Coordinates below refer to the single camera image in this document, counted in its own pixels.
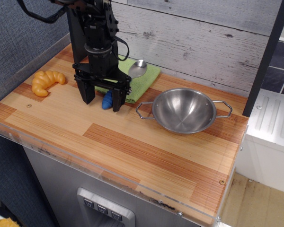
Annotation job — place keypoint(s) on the silver dispenser button panel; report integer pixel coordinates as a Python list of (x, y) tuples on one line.
[(98, 211)]

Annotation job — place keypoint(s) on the steel bowl with wire handles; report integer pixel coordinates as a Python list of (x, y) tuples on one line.
[(184, 110)]

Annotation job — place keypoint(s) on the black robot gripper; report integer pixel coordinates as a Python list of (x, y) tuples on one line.
[(102, 71)]

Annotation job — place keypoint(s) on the dark right vertical post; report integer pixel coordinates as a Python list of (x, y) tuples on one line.
[(266, 59)]

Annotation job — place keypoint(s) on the clear acrylic front guard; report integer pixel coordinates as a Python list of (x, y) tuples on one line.
[(181, 210)]

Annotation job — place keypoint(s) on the blue handled metal spoon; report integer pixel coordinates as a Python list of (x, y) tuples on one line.
[(136, 70)]

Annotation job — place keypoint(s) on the orange plastic croissant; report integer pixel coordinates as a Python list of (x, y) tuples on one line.
[(44, 79)]

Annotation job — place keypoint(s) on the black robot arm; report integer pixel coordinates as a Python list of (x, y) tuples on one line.
[(93, 29)]

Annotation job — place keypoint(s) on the white toy sink unit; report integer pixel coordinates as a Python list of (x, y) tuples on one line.
[(261, 157)]

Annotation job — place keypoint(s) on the yellow toy on floor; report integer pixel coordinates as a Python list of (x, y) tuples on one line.
[(7, 222)]

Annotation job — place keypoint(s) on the grey toy fridge cabinet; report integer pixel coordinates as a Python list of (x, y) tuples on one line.
[(60, 182)]

